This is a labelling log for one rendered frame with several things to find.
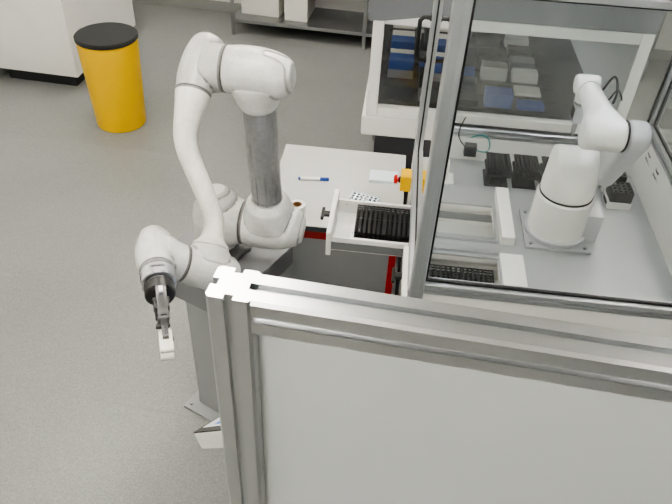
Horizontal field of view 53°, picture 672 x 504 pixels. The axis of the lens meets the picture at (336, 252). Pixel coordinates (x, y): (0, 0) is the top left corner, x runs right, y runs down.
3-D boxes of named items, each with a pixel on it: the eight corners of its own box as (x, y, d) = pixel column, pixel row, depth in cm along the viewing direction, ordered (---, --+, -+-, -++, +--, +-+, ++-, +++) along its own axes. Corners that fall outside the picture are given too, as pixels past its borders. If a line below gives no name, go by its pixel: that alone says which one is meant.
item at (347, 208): (330, 250, 252) (331, 237, 248) (338, 209, 271) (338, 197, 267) (437, 261, 249) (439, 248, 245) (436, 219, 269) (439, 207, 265)
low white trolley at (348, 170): (265, 345, 325) (260, 220, 276) (287, 262, 372) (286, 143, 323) (385, 358, 321) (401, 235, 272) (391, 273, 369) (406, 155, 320)
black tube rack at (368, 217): (352, 244, 254) (353, 231, 250) (356, 217, 268) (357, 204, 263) (411, 250, 253) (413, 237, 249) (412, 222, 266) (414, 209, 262)
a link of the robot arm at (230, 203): (203, 225, 249) (198, 173, 236) (250, 231, 247) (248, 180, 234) (188, 250, 236) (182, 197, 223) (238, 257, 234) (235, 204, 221)
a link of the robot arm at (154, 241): (146, 249, 166) (194, 263, 173) (142, 213, 178) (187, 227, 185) (129, 280, 171) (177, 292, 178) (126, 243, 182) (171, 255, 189)
